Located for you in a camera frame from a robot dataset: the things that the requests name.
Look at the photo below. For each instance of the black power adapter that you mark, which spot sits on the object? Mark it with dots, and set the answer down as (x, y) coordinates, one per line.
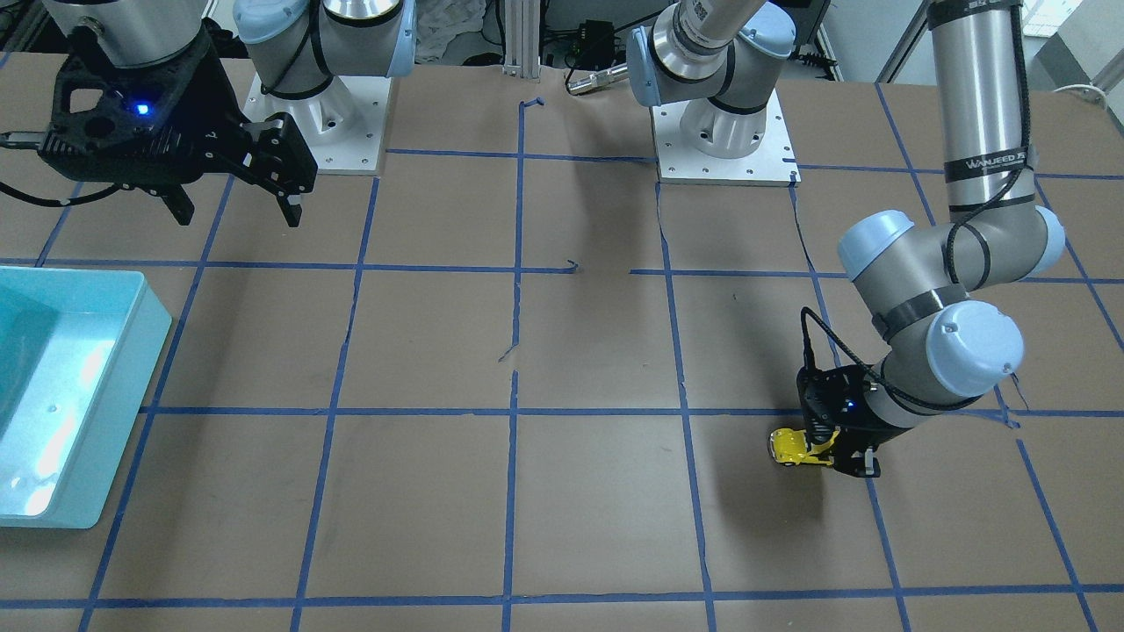
(592, 45)

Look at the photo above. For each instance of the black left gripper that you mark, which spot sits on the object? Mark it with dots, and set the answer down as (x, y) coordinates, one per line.
(863, 437)

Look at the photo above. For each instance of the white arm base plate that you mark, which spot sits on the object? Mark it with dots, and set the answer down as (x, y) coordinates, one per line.
(344, 126)
(698, 143)

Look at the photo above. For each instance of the yellow toy beetle car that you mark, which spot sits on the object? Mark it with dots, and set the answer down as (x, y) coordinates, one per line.
(789, 447)

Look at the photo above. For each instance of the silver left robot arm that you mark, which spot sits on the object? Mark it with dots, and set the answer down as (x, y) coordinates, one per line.
(946, 349)

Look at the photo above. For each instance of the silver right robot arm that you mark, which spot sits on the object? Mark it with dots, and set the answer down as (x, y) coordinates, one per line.
(297, 47)

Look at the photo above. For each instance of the light blue plastic bin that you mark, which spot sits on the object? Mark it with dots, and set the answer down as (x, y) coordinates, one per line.
(78, 348)

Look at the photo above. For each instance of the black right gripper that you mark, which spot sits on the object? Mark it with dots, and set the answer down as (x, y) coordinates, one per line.
(213, 112)

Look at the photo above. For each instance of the aluminium frame post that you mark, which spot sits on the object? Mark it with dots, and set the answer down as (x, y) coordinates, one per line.
(522, 20)

